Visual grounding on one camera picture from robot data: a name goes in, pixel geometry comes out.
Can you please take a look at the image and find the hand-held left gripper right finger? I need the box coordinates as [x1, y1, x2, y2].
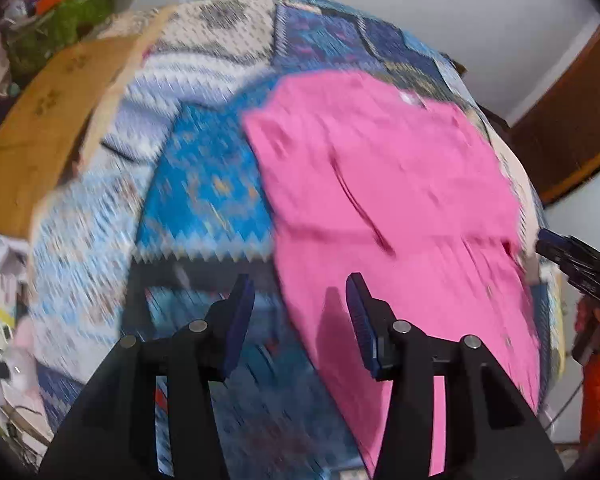
[345, 272, 566, 480]

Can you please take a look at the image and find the brown wooden door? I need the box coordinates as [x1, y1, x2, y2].
[509, 21, 600, 206]

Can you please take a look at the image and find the green bag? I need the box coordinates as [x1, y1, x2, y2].
[5, 0, 115, 78]

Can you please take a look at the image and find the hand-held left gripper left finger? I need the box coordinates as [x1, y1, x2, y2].
[39, 273, 256, 480]

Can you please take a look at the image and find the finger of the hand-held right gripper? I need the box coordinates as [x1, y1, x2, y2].
[535, 228, 600, 286]

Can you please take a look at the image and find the pink shirt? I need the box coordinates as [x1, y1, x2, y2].
[243, 71, 542, 478]

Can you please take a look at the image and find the blue patterned blanket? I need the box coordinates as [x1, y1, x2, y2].
[27, 0, 566, 480]

